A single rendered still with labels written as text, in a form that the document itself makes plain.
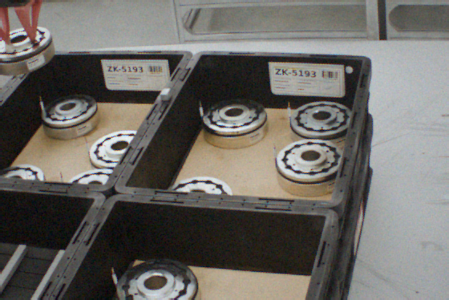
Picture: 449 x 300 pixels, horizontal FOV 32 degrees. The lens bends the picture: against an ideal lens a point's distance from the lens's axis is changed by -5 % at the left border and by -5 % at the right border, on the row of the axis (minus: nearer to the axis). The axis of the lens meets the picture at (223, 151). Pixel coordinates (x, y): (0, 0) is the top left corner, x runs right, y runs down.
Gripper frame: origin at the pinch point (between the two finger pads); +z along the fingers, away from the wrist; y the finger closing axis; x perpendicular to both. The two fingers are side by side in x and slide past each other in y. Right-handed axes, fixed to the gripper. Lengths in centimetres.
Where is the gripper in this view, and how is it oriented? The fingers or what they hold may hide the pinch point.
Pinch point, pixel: (18, 35)
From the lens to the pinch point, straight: 125.9
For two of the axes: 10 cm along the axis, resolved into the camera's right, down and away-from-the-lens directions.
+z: 1.3, 8.2, 5.6
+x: 2.7, -5.8, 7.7
